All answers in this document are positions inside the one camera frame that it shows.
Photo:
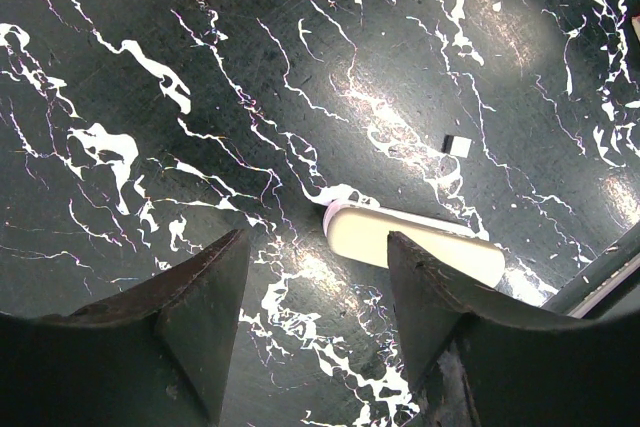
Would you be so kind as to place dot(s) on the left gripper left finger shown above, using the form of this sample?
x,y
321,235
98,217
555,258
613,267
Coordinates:
x,y
157,354

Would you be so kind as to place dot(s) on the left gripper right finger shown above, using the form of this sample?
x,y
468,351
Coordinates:
x,y
477,357

